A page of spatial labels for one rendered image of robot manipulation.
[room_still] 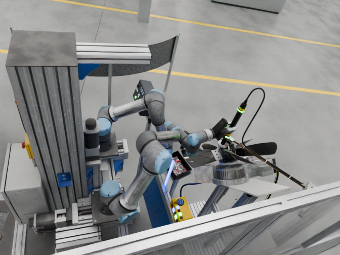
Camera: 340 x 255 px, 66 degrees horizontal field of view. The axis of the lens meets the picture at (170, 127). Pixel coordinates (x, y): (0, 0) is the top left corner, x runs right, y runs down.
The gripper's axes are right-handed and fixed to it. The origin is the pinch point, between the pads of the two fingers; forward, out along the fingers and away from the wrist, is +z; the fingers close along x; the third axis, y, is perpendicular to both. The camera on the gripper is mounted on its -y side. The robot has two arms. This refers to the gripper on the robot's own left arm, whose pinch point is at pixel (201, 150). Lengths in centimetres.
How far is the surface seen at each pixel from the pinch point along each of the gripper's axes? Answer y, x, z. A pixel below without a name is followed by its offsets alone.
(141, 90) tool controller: 14, -6, -70
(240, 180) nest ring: -2.2, 1.2, 35.6
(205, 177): -3.3, 18.2, 13.1
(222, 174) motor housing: -4.1, 3.8, 22.9
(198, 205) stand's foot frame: 37, 106, 20
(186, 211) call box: -40.7, 14.7, 17.0
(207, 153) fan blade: 0.0, -1.5, 5.4
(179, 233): -110, -76, 23
